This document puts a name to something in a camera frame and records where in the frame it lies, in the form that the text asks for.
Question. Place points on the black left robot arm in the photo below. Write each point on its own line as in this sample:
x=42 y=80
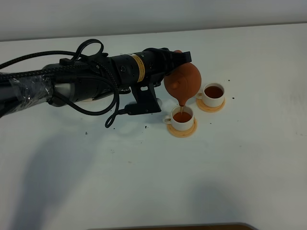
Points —
x=76 y=77

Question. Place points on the white teacup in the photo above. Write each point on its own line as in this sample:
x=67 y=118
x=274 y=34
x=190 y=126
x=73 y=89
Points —
x=181 y=118
x=212 y=95

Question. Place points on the orange coaster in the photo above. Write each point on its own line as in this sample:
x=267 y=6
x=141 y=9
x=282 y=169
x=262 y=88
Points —
x=208 y=109
x=182 y=134

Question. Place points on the beige round teapot coaster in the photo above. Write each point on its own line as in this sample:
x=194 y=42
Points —
x=87 y=100

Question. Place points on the orange coaster near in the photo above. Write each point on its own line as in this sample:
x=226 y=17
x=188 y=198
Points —
x=182 y=134

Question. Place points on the white teacup near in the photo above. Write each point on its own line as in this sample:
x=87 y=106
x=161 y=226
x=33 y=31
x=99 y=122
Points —
x=181 y=118

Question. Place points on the white teacup far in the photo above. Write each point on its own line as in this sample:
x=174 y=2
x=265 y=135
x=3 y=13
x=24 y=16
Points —
x=212 y=95

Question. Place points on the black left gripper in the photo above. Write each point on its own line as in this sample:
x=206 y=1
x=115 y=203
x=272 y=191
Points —
x=142 y=68

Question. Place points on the orange coaster far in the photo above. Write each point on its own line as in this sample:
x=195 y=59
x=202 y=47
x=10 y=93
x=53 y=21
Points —
x=208 y=109

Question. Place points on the brown clay teapot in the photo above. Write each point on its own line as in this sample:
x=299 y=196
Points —
x=183 y=83

